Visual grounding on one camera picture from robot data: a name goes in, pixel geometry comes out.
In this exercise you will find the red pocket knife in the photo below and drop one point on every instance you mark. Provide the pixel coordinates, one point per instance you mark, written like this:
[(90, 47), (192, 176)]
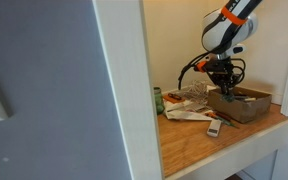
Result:
[(224, 116)]

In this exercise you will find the brown cardboard box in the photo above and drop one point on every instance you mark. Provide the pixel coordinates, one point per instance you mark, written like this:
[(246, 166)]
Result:
[(240, 111)]

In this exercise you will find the white remote control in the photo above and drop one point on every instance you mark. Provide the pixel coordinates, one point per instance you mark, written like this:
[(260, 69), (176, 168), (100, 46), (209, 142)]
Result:
[(214, 128)]

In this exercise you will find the glass jar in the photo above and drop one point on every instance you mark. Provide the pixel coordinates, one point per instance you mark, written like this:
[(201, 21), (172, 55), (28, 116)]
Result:
[(159, 101)]

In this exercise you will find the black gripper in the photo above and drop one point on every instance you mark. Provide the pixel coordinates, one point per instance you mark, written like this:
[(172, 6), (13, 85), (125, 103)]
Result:
[(224, 73)]

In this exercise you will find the orange scissors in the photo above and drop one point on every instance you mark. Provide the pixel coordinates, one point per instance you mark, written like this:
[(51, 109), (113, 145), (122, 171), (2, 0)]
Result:
[(174, 97)]

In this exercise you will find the white marker pen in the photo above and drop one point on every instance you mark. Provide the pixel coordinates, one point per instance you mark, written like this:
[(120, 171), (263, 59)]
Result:
[(250, 99)]

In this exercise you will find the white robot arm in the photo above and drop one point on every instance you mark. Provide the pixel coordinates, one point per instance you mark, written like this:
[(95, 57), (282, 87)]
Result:
[(217, 30)]

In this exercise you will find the green pencil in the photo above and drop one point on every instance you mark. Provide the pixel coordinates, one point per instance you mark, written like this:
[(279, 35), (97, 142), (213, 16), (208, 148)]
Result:
[(228, 123)]

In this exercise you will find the white paper sheets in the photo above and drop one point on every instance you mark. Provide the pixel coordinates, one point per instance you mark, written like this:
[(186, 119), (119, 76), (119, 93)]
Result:
[(184, 115)]

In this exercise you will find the dark green tape dispenser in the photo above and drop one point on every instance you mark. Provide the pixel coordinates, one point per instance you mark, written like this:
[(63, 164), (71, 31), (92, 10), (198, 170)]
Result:
[(229, 98)]

